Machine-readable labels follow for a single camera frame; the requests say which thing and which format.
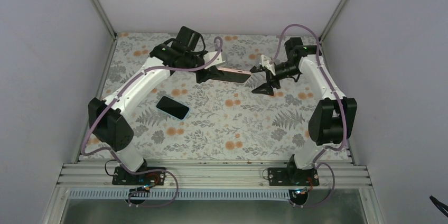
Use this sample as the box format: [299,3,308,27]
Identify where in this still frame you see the purple phone black screen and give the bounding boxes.
[213,71,251,83]

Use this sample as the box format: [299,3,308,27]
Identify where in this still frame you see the pink phone case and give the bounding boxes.
[218,67,252,76]

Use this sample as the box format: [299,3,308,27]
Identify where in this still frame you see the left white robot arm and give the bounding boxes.
[81,26,223,184]

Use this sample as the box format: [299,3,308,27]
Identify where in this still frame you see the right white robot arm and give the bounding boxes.
[250,38,357,185]

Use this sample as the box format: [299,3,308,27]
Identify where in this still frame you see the phone in blue case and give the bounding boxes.
[156,96,190,120]

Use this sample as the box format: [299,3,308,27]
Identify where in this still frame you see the floral patterned table mat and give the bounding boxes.
[102,32,321,161]

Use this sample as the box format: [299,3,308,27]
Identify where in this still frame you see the black object at right edge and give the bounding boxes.
[429,195,448,217]

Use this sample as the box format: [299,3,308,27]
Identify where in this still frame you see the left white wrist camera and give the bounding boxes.
[202,51,227,69]

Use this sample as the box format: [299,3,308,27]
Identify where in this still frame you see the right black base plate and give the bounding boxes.
[267,167,320,186]

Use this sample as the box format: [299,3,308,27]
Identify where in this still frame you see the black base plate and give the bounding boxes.
[267,167,320,186]
[111,166,166,186]

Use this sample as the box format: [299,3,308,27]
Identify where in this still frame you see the white slotted cable duct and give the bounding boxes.
[69,188,290,201]

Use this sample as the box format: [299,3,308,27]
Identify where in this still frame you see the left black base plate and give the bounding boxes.
[111,166,166,186]

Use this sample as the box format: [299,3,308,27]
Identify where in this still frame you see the aluminium mounting rail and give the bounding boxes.
[57,159,372,189]

